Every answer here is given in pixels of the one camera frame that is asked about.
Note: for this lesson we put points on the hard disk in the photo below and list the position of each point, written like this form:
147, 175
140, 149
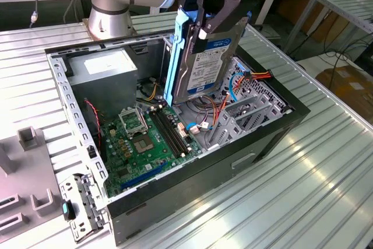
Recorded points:
209, 65

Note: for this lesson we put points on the grey metal disk bay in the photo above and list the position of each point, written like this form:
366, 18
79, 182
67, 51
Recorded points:
250, 106

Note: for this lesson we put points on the beige board connector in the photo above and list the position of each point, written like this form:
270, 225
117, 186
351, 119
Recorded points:
182, 132

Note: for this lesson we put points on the black RAM slot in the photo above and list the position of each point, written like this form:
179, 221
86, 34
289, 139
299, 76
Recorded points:
164, 132
168, 132
172, 132
175, 132

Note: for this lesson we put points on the grey power supply unit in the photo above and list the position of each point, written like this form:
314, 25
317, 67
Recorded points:
102, 91

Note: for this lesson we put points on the metal slat side table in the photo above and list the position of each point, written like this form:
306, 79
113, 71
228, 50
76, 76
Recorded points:
344, 7

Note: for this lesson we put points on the CPU socket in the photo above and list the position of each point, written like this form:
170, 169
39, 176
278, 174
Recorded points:
142, 145

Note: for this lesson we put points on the green motherboard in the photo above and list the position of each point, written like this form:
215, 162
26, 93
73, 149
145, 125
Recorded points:
140, 164

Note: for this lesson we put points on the black open PC case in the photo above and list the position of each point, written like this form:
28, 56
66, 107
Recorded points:
189, 179

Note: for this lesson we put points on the blue expansion slot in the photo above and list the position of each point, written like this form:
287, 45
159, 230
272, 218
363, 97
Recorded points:
145, 174

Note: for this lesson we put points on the large brown cardboard box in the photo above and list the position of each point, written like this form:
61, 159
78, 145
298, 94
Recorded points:
349, 85

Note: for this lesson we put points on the black latch with teal button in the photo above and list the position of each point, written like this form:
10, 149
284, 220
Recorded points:
70, 211

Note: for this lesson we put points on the grey parts rack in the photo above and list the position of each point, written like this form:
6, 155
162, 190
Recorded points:
29, 173

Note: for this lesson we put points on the metal expansion bracket panel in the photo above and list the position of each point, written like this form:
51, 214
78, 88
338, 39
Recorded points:
84, 202

